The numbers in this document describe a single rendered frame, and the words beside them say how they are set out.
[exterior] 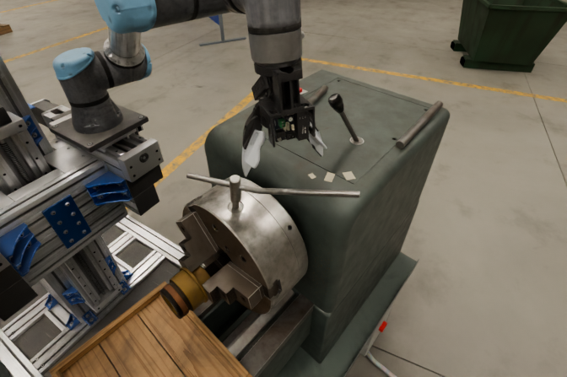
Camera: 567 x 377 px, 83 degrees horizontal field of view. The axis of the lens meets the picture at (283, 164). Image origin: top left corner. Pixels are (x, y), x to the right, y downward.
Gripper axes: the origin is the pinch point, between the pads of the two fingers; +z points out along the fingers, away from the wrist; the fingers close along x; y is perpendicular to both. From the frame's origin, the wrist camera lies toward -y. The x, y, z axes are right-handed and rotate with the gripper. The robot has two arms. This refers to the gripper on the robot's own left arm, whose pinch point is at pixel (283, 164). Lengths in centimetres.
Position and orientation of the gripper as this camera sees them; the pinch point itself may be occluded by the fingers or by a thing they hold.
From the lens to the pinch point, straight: 59.8
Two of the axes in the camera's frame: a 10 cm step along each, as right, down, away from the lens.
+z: 0.8, 8.3, 5.6
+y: 3.4, 5.0, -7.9
